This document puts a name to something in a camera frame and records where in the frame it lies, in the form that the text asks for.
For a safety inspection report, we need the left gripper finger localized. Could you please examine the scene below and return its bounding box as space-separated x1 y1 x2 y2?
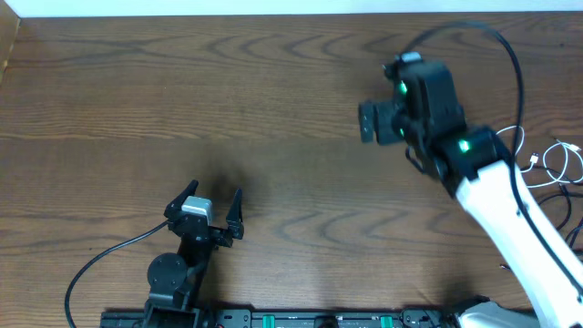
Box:
164 179 199 220
226 189 244 240

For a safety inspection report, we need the white usb cable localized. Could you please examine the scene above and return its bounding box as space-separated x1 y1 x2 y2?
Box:
496 125 583 190

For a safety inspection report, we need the black usb cable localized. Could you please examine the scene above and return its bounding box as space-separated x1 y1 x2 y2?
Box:
527 163 583 250

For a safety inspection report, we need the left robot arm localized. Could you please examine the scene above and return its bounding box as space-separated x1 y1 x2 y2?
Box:
141 180 244 327

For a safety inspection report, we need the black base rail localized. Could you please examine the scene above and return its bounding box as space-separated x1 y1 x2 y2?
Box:
99 305 538 328

